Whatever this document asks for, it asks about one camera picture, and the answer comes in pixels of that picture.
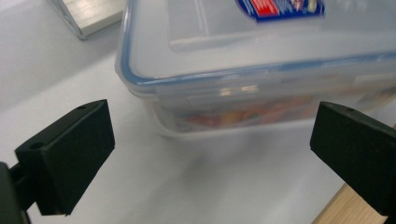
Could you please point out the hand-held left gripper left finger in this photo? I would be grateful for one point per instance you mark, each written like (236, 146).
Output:
(71, 155)

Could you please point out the large clear plastic food container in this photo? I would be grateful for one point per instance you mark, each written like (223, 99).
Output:
(218, 62)

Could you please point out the light grey table mat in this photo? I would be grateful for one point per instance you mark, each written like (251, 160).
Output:
(186, 186)

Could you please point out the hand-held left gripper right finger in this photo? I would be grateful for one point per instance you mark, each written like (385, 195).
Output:
(358, 149)

